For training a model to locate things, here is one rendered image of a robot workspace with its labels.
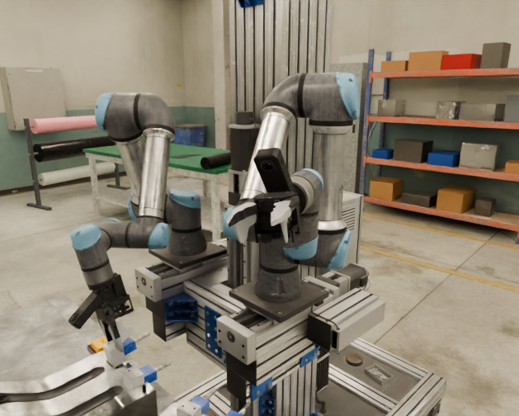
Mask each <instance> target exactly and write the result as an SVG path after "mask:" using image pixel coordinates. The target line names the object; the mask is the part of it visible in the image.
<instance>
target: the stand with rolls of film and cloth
mask: <svg viewBox="0 0 519 416"><path fill-rule="evenodd" d="M23 120H24V126H25V132H26V142H27V148H28V153H29V159H30V165H31V175H32V180H33V186H34V191H35V201H36V204H35V203H27V206H30V207H34V208H37V209H42V210H47V211H49V210H52V207H48V206H43V205H41V199H40V189H39V183H40V185H42V186H45V185H49V184H54V183H58V182H66V181H70V180H73V179H78V178H82V177H90V176H91V174H90V167H89V165H85V166H80V167H76V168H66V169H62V170H57V171H52V172H47V173H40V174H39V175H38V177H37V171H36V166H35V160H36V161H37V162H39V163H41V162H46V161H52V160H57V159H63V158H73V157H78V156H84V155H86V154H85V153H84V152H83V149H90V148H97V147H105V146H112V145H116V142H114V141H112V140H111V139H110V138H109V135H108V136H100V137H93V138H86V139H71V140H64V141H56V142H49V143H42V144H34V146H33V144H32V138H31V131H32V132H33V133H34V134H40V133H49V132H59V131H68V130H85V129H94V128H97V124H96V120H95V116H71V117H58V118H44V119H32V120H31V121H30V122H29V118H24V119H23ZM96 168H97V175H98V174H103V173H110V172H114V171H115V177H116V184H115V185H111V184H108V185H107V187H112V188H117V189H121V190H128V189H130V188H129V187H122V186H121V185H120V176H119V168H118V163H112V162H104V163H96ZM38 182H39V183H38Z"/></svg>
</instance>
